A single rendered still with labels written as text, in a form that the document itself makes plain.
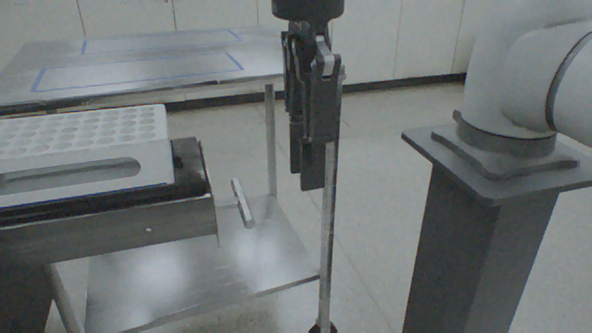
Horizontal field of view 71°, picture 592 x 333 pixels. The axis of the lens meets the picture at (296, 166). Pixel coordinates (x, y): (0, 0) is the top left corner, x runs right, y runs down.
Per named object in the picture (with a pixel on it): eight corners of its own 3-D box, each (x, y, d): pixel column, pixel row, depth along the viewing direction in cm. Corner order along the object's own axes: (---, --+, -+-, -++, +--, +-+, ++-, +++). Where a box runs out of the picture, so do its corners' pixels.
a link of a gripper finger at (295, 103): (289, 37, 44) (285, 31, 45) (285, 125, 51) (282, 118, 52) (323, 35, 45) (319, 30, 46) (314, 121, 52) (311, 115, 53)
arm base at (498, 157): (492, 117, 87) (499, 92, 84) (584, 166, 69) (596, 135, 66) (415, 127, 83) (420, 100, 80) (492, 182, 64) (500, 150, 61)
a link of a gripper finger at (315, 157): (320, 123, 46) (330, 134, 44) (319, 163, 49) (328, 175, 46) (307, 125, 46) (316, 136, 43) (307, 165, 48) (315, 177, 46)
